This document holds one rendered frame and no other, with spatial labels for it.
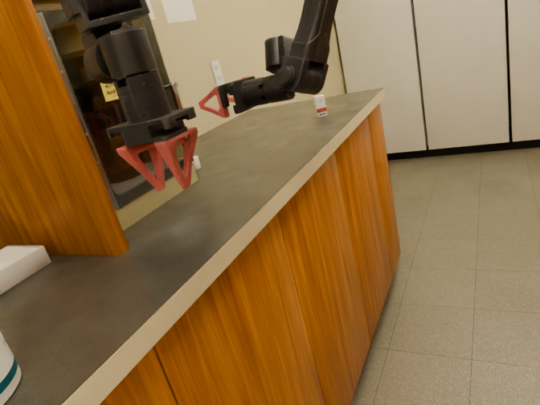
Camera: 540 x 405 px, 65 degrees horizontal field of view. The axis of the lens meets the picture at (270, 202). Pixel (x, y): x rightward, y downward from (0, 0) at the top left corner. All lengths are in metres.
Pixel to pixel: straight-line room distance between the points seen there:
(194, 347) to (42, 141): 0.45
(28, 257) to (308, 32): 0.68
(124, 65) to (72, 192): 0.37
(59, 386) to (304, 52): 0.65
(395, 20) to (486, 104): 0.96
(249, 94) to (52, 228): 0.49
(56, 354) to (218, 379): 0.31
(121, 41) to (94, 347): 0.38
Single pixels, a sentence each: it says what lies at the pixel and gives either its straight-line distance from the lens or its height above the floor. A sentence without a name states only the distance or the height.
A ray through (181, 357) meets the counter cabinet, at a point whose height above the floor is 0.82.
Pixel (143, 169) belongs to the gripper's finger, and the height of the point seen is 1.13.
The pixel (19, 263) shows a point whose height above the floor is 0.97.
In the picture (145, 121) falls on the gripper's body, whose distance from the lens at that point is 0.55.
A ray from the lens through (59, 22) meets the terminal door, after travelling 0.95.
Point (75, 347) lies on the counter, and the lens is 0.64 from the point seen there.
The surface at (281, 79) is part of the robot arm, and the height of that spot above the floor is 1.17.
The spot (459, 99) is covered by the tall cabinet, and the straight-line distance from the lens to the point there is 3.76.
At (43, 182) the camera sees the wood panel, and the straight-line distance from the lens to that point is 0.91.
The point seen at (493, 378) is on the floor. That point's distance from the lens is 1.77.
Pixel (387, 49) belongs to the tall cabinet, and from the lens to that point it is 3.76.
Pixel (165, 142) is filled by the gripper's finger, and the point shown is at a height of 1.16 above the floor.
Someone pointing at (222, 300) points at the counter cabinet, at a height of 0.83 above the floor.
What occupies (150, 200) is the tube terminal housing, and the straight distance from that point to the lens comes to 1.04.
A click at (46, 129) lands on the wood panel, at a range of 0.84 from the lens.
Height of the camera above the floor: 1.25
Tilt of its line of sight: 20 degrees down
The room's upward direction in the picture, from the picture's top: 14 degrees counter-clockwise
